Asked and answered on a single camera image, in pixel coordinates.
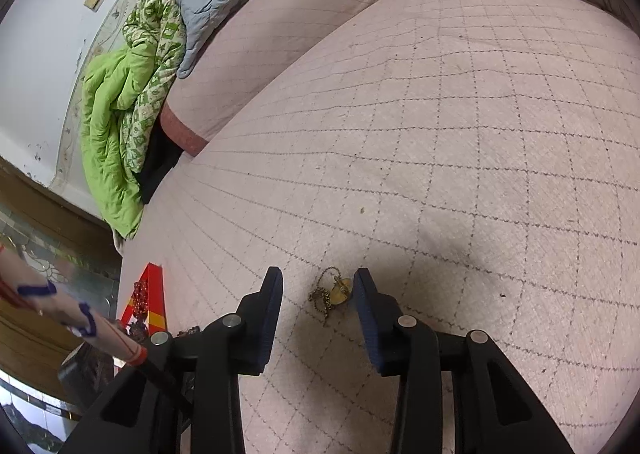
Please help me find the green quilt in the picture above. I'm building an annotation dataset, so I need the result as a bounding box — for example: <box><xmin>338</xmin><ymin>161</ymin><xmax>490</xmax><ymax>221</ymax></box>
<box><xmin>80</xmin><ymin>0</ymin><xmax>188</xmax><ymax>240</ymax></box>

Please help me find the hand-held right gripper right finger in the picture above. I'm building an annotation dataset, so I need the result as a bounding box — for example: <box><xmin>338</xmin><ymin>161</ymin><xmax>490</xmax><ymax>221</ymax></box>
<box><xmin>352</xmin><ymin>268</ymin><xmax>576</xmax><ymax>454</ymax></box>

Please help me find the gold chain necklace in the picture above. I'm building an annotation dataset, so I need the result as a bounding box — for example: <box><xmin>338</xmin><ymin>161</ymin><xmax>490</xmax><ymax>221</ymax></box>
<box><xmin>309</xmin><ymin>267</ymin><xmax>354</xmax><ymax>327</ymax></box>

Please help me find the wooden framed glass panel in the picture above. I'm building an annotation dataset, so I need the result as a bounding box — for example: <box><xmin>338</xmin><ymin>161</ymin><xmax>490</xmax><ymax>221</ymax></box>
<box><xmin>0</xmin><ymin>154</ymin><xmax>124</xmax><ymax>417</ymax></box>

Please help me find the white box with red edge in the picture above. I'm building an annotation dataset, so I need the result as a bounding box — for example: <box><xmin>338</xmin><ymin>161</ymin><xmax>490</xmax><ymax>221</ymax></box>
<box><xmin>120</xmin><ymin>263</ymin><xmax>169</xmax><ymax>336</ymax></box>

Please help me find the red polka dot scrunchie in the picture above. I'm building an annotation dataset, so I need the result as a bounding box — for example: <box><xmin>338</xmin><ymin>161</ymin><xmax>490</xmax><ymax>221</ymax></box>
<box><xmin>131</xmin><ymin>283</ymin><xmax>150</xmax><ymax>317</ymax></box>

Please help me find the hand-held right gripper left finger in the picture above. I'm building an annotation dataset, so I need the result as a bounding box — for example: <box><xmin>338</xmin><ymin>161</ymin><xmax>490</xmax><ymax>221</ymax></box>
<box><xmin>60</xmin><ymin>265</ymin><xmax>285</xmax><ymax>454</ymax></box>

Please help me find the pink sofa back cushion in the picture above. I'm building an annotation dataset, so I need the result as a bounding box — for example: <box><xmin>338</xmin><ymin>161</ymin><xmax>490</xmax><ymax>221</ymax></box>
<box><xmin>160</xmin><ymin>0</ymin><xmax>416</xmax><ymax>157</ymax></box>

